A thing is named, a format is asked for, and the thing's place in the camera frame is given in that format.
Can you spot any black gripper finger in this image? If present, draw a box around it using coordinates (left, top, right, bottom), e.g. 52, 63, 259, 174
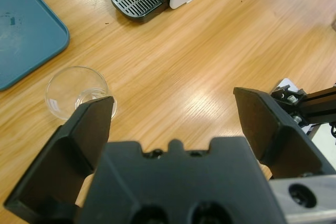
233, 86, 336, 180
4, 95, 116, 224

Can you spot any teal plastic tray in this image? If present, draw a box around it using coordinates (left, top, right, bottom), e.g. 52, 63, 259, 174
0, 0, 71, 92

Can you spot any white mount plate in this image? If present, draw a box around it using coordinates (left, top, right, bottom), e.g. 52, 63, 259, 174
272, 78, 336, 154

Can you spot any clear drinking glass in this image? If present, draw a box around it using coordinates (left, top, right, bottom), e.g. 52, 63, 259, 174
45, 66, 118, 122

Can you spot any black camera post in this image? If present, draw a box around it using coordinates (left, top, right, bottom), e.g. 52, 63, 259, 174
270, 83, 336, 125

